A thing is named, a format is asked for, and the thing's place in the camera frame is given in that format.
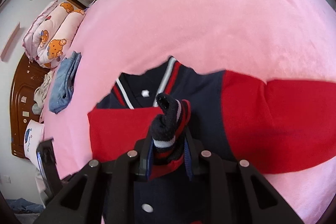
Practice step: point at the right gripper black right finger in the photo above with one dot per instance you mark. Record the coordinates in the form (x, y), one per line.
(231, 192)

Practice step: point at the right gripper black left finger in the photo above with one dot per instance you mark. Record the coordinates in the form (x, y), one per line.
(101, 189)

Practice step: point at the navy red varsity jacket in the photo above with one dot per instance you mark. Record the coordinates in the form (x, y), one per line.
(284, 128)

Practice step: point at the white pillow with blue print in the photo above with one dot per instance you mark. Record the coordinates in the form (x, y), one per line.
(34, 135)

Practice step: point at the beige crumpled cloth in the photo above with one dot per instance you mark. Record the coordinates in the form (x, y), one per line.
(41, 92)

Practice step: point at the folded blue denim jeans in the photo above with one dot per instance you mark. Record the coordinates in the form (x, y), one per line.
(63, 87)

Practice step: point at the brown wooden headboard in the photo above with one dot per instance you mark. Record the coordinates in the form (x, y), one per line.
(27, 78)

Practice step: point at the pink bear-print folded quilt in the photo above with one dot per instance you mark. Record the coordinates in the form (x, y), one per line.
(51, 34)

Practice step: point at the pink plush bed blanket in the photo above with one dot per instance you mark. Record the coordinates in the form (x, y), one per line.
(266, 39)

